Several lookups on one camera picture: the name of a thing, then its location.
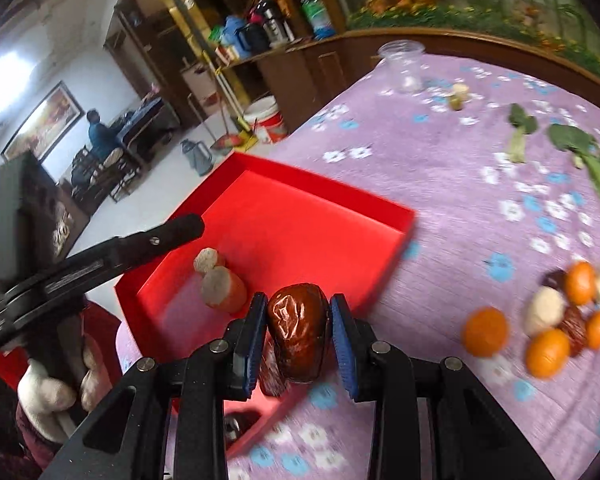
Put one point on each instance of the seated person in blue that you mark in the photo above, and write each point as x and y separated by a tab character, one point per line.
105	151

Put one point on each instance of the small pale food bits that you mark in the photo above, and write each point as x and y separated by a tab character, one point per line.
458	96

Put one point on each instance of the grey kettle on floor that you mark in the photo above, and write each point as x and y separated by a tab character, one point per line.
198	155

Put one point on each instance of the purple floral tablecloth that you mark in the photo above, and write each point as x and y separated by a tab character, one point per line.
487	230

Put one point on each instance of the orange mandarin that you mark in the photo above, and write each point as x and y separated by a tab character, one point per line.
485	332
547	353
592	331
580	286

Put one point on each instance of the clear plastic jar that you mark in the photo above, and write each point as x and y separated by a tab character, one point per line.
403	59

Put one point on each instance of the red tray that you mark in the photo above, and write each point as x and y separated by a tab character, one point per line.
274	225

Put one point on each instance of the left hand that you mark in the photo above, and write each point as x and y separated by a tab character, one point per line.
42	398

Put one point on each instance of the framed wall painting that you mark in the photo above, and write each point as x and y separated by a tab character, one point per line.
46	125

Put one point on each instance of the large green leafy vegetable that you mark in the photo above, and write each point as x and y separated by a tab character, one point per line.
582	145

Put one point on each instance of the black thermos on shelf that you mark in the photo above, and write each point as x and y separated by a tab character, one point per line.
274	24

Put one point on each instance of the small dark date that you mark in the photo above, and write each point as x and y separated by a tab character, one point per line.
554	279

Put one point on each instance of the large brown date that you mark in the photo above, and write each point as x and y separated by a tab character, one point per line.
299	324

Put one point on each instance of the broom with dustpan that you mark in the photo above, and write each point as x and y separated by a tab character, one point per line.
230	107

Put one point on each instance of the wrinkled red date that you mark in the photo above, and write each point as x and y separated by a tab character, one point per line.
573	325

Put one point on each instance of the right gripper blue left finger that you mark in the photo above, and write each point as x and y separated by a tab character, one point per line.
249	335

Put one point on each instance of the blue jug on shelf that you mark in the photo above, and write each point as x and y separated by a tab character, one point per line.
229	35

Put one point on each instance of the green plastic bottle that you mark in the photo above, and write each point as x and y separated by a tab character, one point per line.
318	18

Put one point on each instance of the white red plastic bucket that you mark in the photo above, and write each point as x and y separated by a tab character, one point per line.
266	120

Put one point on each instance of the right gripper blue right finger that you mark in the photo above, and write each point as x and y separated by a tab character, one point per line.
352	339

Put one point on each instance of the orange mandarin back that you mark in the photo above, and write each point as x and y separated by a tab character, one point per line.
580	286

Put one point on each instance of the small green vegetable sprig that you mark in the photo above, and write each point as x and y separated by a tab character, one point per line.
523	125

